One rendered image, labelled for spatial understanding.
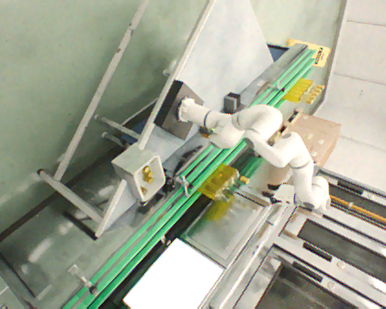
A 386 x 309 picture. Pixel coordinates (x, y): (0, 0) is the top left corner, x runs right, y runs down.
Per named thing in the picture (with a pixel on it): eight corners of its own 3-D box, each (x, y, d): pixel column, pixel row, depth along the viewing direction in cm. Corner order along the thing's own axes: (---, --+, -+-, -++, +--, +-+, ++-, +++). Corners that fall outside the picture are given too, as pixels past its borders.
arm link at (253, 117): (229, 121, 118) (244, 115, 104) (250, 101, 122) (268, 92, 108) (249, 146, 120) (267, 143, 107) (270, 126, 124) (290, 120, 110)
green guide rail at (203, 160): (178, 177, 158) (190, 183, 154) (178, 176, 157) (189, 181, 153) (308, 50, 249) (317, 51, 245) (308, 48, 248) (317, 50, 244)
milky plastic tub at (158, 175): (133, 196, 154) (144, 203, 149) (121, 167, 138) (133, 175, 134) (155, 176, 163) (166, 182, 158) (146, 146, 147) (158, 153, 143)
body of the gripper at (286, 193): (297, 211, 128) (275, 205, 136) (306, 196, 133) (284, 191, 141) (293, 199, 125) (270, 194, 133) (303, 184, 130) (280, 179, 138)
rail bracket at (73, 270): (69, 275, 133) (98, 305, 121) (53, 257, 121) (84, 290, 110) (78, 267, 135) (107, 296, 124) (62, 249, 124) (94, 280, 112)
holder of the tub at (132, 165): (135, 201, 157) (145, 208, 154) (120, 167, 139) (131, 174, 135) (156, 181, 166) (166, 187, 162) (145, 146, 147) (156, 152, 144)
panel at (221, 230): (120, 303, 140) (172, 352, 123) (119, 300, 138) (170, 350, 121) (223, 184, 187) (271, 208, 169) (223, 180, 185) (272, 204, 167)
